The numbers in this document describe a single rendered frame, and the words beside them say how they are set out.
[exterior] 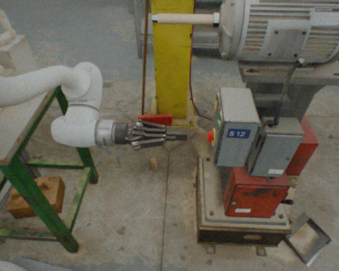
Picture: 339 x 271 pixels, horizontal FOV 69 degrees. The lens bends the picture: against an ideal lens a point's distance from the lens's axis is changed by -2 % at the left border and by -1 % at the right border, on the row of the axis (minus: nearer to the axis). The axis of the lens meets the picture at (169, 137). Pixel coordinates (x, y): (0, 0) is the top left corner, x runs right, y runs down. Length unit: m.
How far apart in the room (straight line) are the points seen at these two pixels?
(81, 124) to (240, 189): 0.74
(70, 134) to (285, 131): 0.75
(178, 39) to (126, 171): 1.05
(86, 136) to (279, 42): 0.65
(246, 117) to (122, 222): 1.25
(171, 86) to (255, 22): 1.36
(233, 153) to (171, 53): 1.29
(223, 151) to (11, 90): 0.56
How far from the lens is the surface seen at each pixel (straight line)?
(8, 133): 1.08
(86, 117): 0.85
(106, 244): 1.72
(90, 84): 0.85
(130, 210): 1.79
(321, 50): 0.93
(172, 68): 2.01
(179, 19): 0.89
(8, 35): 1.29
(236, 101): 0.76
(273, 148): 1.03
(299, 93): 1.01
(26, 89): 0.64
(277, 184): 1.23
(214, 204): 1.47
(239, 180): 1.19
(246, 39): 0.82
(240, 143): 0.76
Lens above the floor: 1.57
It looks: 46 degrees down
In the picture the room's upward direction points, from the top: straight up
